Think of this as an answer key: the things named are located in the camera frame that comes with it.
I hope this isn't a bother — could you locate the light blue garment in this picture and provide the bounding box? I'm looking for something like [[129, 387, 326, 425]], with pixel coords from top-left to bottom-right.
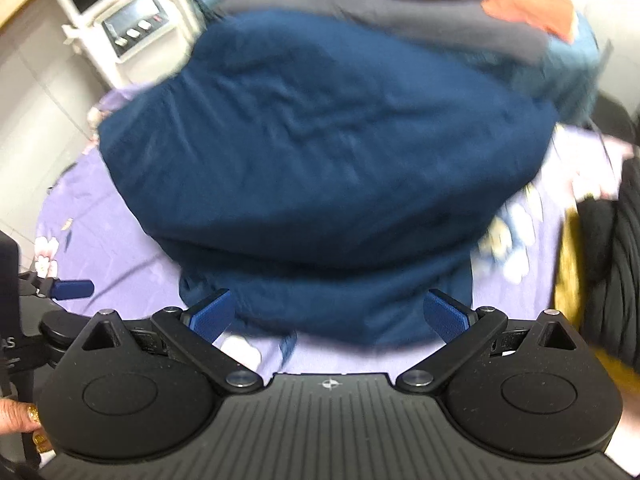
[[195, 0, 601, 126]]

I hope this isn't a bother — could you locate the grey blanket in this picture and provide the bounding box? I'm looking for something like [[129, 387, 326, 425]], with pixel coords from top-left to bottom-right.
[[214, 0, 549, 65]]

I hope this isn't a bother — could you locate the navy blue padded jacket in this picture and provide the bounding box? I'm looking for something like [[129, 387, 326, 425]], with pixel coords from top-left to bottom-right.
[[99, 10, 558, 347]]

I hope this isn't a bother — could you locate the black knitted garment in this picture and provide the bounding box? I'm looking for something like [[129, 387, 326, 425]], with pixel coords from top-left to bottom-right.
[[577, 152, 639, 370]]

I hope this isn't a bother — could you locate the mustard yellow garment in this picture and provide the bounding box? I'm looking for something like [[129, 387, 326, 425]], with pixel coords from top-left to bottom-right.
[[553, 208, 640, 399]]

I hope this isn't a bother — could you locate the orange cloth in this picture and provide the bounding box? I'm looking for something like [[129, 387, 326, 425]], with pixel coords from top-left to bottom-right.
[[480, 0, 578, 44]]

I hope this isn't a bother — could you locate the hand with gold ring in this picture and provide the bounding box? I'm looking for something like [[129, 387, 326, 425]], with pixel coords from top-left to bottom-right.
[[0, 398, 52, 453]]

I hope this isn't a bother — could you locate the white machine with screen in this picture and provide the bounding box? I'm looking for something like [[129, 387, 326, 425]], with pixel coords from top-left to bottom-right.
[[56, 0, 203, 89]]

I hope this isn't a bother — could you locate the purple floral bed sheet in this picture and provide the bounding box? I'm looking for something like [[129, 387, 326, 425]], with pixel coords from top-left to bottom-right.
[[32, 86, 624, 380]]

